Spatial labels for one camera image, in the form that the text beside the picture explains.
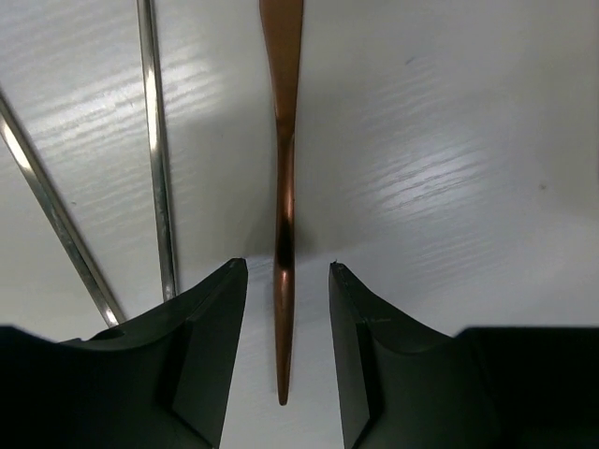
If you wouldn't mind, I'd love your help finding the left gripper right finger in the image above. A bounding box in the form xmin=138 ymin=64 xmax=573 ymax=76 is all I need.
xmin=329 ymin=263 xmax=598 ymax=448

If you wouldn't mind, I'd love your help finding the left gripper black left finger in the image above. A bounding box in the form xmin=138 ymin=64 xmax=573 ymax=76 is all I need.
xmin=1 ymin=258 xmax=248 ymax=448

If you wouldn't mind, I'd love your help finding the silver chopstick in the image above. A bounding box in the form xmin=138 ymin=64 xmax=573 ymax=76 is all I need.
xmin=1 ymin=96 xmax=126 ymax=327
xmin=137 ymin=0 xmax=178 ymax=301

